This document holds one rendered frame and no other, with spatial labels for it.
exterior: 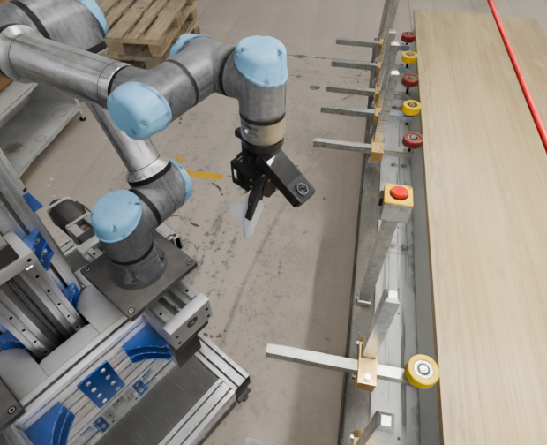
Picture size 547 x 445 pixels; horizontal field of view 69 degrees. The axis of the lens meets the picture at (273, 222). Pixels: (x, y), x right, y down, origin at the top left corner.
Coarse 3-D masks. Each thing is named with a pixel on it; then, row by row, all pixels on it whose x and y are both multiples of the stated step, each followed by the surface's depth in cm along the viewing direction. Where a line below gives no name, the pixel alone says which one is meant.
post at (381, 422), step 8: (376, 416) 77; (384, 416) 76; (392, 416) 76; (368, 424) 84; (376, 424) 76; (384, 424) 75; (392, 424) 75; (368, 432) 82; (376, 432) 76; (384, 432) 75; (392, 432) 75; (360, 440) 91; (368, 440) 81; (376, 440) 80; (384, 440) 79
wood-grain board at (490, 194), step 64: (448, 64) 210; (448, 128) 173; (512, 128) 173; (448, 192) 146; (512, 192) 146; (448, 256) 127; (512, 256) 127; (448, 320) 113; (512, 320) 113; (448, 384) 101; (512, 384) 101
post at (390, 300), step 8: (384, 296) 89; (392, 296) 88; (400, 296) 89; (384, 304) 89; (392, 304) 88; (400, 304) 87; (376, 312) 96; (384, 312) 91; (392, 312) 90; (376, 320) 94; (384, 320) 93; (392, 320) 93; (376, 328) 97; (384, 328) 96; (368, 336) 103; (376, 336) 100; (384, 336) 99; (368, 344) 104; (376, 344) 103; (368, 352) 107; (376, 352) 106
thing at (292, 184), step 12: (264, 156) 68; (276, 156) 69; (264, 168) 69; (276, 168) 68; (288, 168) 69; (276, 180) 69; (288, 180) 69; (300, 180) 69; (288, 192) 68; (300, 192) 68; (312, 192) 70; (300, 204) 69
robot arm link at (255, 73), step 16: (240, 48) 56; (256, 48) 56; (272, 48) 56; (240, 64) 56; (256, 64) 55; (272, 64) 55; (224, 80) 60; (240, 80) 58; (256, 80) 56; (272, 80) 57; (240, 96) 60; (256, 96) 58; (272, 96) 59; (240, 112) 63; (256, 112) 60; (272, 112) 61
